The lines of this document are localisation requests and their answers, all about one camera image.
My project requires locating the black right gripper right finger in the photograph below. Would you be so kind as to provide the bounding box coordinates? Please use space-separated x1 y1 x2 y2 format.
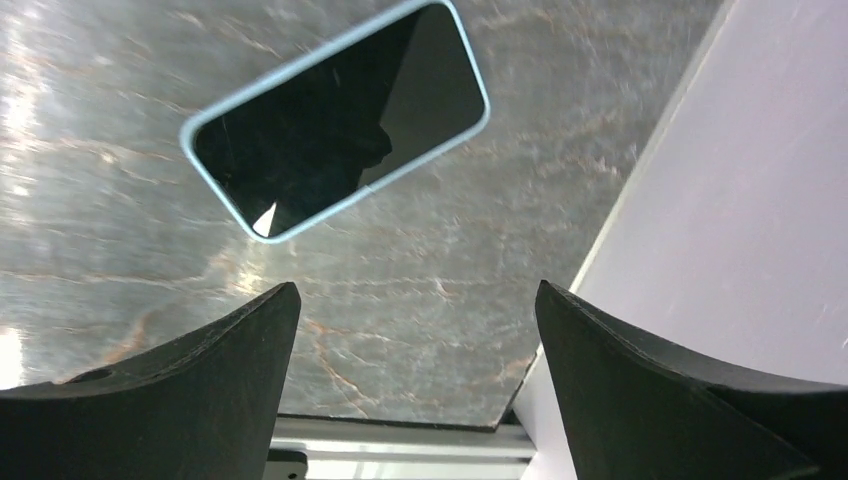
535 281 847 479

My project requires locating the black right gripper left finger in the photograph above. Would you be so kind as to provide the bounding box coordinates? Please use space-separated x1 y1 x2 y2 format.
1 283 301 479

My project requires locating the light blue phone case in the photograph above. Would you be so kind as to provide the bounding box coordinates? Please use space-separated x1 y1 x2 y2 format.
179 0 492 246

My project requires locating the aluminium frame post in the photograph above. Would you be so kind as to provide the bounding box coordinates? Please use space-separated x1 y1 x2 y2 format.
263 417 536 479

